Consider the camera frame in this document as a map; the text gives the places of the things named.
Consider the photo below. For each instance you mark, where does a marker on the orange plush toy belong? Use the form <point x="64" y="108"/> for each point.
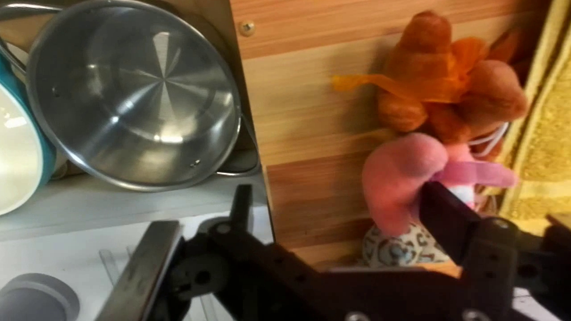
<point x="439" y="78"/>

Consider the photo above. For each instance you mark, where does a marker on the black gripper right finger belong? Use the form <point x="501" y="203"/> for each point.
<point x="456" y="233"/>

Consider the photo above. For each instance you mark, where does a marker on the white enamel pot teal rim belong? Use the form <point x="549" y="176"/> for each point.
<point x="17" y="149"/>

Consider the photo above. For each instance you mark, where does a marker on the white toy sink unit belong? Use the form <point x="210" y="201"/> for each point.
<point x="89" y="222"/>

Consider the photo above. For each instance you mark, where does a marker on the striped wooden countertop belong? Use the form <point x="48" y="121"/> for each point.
<point x="303" y="119"/>

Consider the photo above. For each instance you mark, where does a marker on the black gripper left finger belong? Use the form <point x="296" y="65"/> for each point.
<point x="241" y="208"/>

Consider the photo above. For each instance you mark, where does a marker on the stainless steel pot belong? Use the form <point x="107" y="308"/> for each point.
<point x="130" y="96"/>

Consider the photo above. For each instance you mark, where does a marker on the leopard print plush toy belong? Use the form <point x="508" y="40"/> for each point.
<point x="398" y="251"/>

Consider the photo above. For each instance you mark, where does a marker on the pink plush toy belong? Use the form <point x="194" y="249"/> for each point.
<point x="398" y="180"/>

